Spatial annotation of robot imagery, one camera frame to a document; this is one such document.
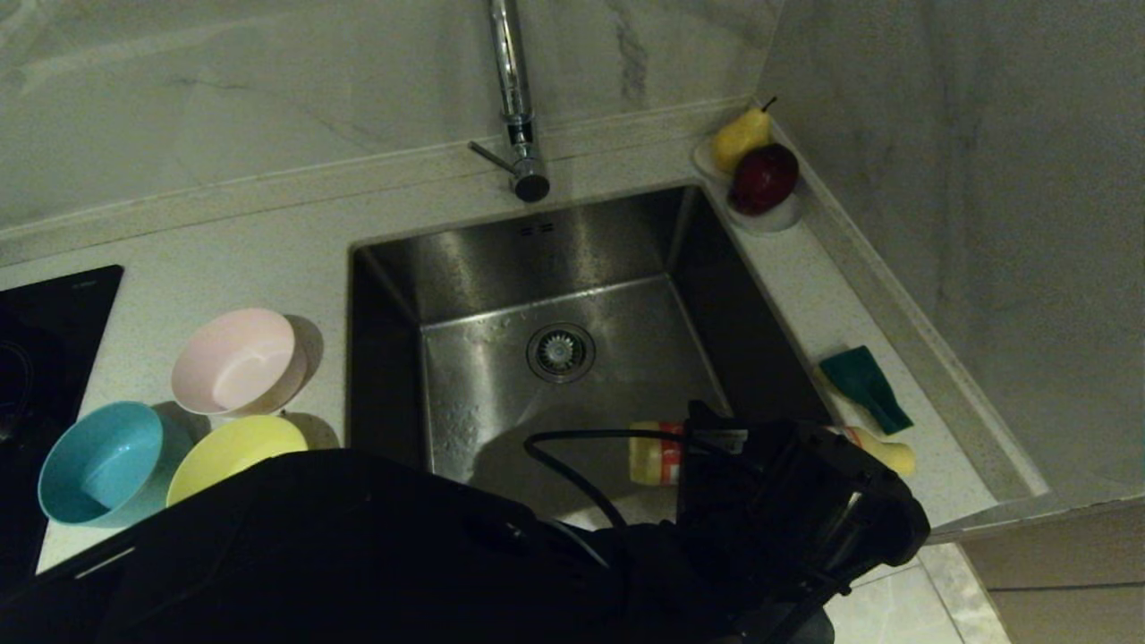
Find pink plastic bowl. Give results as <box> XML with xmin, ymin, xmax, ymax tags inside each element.
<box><xmin>171</xmin><ymin>309</ymin><xmax>310</xmax><ymax>417</ymax></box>

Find blue plastic bowl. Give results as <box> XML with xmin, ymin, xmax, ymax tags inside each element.
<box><xmin>38</xmin><ymin>401</ymin><xmax>191</xmax><ymax>527</ymax></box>

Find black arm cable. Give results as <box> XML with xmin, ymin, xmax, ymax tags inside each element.
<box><xmin>523</xmin><ymin>429</ymin><xmax>717</xmax><ymax>530</ymax></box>

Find chrome faucet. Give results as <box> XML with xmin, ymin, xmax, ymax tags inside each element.
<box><xmin>469</xmin><ymin>0</ymin><xmax>552</xmax><ymax>203</ymax></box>

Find small white dish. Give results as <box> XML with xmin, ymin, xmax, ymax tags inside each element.
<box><xmin>691</xmin><ymin>139</ymin><xmax>803</xmax><ymax>234</ymax></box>

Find yellow pear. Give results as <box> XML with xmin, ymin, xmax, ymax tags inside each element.
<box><xmin>711</xmin><ymin>97</ymin><xmax>777</xmax><ymax>175</ymax></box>

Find orange label dish soap bottle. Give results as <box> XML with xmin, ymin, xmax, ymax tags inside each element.
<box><xmin>629</xmin><ymin>420</ymin><xmax>918</xmax><ymax>488</ymax></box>

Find stainless steel sink basin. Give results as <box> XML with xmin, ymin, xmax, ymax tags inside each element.
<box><xmin>344</xmin><ymin>183</ymin><xmax>842</xmax><ymax>520</ymax></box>

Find green and yellow sponge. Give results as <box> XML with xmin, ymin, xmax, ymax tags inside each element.
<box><xmin>818</xmin><ymin>345</ymin><xmax>915</xmax><ymax>436</ymax></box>

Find dark red apple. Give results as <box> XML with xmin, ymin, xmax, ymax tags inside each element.
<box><xmin>729</xmin><ymin>143</ymin><xmax>801</xmax><ymax>216</ymax></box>

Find yellow plastic bowl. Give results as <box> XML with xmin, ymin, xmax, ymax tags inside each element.
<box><xmin>167</xmin><ymin>415</ymin><xmax>311</xmax><ymax>507</ymax></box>

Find black induction cooktop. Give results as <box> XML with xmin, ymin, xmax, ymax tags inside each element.
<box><xmin>0</xmin><ymin>265</ymin><xmax>124</xmax><ymax>573</ymax></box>

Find round metal drain strainer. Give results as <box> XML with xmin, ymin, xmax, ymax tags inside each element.
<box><xmin>526</xmin><ymin>323</ymin><xmax>597</xmax><ymax>385</ymax></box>

